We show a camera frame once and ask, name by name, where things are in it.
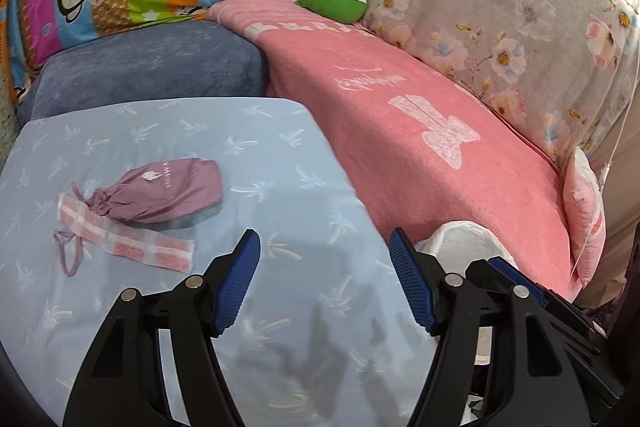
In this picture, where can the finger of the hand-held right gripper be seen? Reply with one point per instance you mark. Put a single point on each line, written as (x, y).
(525, 282)

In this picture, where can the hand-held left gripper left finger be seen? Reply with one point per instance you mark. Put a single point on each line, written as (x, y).
(235, 289)

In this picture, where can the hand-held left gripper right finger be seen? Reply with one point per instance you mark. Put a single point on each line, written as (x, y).
(415, 289)

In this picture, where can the white plastic bag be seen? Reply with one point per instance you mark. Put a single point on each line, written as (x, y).
(460, 237)

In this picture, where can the pink and white pillow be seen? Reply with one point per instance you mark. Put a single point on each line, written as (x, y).
(582, 207)

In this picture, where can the light blue palm print cloth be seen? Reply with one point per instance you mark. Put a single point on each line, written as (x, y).
(175, 132)

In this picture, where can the pink blanket with white bow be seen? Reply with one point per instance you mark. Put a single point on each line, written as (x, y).
(375, 117)

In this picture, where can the blue-grey cushion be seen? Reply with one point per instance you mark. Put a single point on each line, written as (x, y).
(150, 62)

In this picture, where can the speckled cream cloth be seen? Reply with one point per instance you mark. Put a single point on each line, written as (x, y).
(7, 117)

